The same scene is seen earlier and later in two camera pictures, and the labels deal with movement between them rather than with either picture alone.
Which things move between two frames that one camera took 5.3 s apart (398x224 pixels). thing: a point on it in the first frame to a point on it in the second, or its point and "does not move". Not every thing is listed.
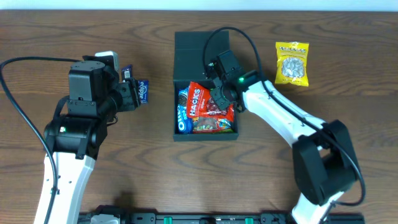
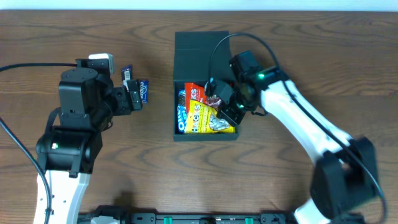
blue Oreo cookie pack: (185, 123) does not move
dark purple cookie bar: (127, 72) does not move
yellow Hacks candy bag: (292, 63) to (203, 119)
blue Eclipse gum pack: (143, 87) does not move
